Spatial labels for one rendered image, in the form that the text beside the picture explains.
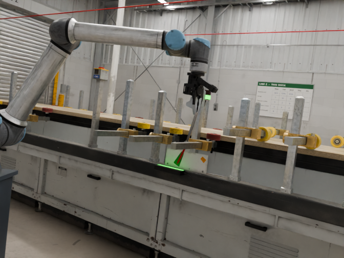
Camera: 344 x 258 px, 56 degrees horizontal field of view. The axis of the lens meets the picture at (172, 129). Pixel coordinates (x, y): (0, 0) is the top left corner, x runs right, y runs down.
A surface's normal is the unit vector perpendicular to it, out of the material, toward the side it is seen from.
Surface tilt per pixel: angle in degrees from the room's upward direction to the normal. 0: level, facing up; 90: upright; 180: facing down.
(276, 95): 90
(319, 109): 90
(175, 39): 90
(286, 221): 90
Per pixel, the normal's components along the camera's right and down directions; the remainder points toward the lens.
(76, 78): 0.85, 0.13
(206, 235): -0.54, -0.03
